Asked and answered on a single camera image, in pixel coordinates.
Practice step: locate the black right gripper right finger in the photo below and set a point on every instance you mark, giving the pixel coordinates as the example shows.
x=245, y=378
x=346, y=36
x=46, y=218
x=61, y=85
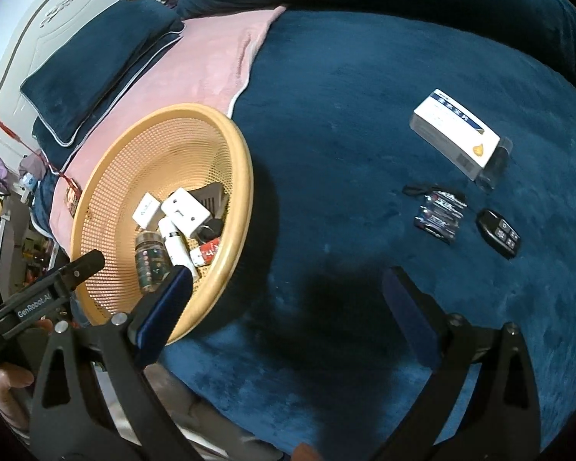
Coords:
x=481, y=400

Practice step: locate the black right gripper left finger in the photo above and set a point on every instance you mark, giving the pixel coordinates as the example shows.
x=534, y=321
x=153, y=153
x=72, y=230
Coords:
x=70, y=416

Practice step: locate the amber supplement bottle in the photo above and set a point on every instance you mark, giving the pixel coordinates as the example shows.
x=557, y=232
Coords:
x=151, y=260

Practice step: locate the white small tube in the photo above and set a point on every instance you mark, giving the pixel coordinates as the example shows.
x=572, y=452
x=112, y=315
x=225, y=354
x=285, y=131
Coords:
x=176, y=247

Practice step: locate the white charger plug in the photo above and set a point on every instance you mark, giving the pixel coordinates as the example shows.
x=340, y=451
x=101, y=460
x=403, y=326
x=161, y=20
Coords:
x=146, y=211

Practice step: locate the red white tube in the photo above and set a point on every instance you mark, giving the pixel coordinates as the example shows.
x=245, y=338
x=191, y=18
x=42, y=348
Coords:
x=203, y=255

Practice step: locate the white square box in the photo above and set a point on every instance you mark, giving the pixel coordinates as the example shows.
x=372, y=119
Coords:
x=185, y=212

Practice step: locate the black folding knife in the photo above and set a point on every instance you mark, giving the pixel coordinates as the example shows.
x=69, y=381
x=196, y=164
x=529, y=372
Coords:
x=209, y=230

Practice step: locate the brown wooden comb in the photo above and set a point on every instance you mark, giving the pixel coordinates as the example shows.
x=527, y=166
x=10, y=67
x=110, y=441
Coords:
x=214, y=198

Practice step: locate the person left hand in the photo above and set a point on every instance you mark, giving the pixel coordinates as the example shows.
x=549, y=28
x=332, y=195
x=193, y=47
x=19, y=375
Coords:
x=13, y=377

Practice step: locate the orange plastic basket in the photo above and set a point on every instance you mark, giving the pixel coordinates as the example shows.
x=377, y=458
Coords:
x=139, y=183

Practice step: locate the blue pillow white piping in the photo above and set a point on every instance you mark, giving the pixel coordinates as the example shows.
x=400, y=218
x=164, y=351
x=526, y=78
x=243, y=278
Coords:
x=80, y=82

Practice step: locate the black car key fob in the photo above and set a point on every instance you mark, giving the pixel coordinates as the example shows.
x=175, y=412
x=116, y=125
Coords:
x=498, y=233

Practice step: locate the blue battery pack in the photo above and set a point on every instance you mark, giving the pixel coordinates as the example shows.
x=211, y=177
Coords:
x=440, y=215

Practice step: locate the dark clear spray bottle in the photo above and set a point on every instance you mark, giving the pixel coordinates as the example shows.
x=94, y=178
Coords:
x=494, y=170

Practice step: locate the pink blanket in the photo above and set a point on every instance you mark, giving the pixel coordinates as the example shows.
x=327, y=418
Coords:
x=209, y=65

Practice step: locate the white blue medicine box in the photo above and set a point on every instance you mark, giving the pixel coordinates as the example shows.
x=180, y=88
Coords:
x=457, y=133

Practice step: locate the blue plush blanket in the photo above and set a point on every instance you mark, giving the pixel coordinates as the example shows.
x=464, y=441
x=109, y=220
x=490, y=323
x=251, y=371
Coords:
x=302, y=346

